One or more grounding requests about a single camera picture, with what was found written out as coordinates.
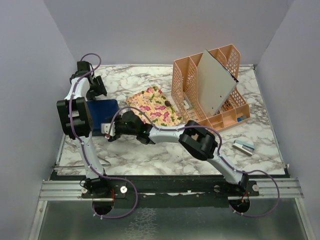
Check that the grey board in organizer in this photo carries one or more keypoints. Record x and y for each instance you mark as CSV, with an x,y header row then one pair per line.
x,y
214,83

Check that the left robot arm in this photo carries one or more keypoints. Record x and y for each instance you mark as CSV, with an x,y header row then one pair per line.
x,y
76,121

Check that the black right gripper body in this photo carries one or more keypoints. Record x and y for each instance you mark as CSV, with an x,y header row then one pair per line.
x,y
122,129

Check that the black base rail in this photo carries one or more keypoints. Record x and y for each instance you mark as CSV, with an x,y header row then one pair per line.
x,y
166,191

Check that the peach plastic desk organizer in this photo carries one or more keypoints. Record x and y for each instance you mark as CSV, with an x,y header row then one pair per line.
x,y
184,90

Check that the dark oval chocolate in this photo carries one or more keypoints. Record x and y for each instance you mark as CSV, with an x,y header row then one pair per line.
x,y
167,103

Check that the blue box lid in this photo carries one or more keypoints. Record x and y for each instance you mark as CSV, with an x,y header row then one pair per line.
x,y
102,111

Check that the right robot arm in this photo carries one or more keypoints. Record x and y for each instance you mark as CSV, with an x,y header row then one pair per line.
x,y
198,140

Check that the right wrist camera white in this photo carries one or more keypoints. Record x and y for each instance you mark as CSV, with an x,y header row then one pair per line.
x,y
111,132

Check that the floral serving tray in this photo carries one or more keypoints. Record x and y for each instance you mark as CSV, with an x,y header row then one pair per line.
x,y
154,107

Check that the stapler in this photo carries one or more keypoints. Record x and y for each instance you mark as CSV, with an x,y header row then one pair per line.
x,y
244,147

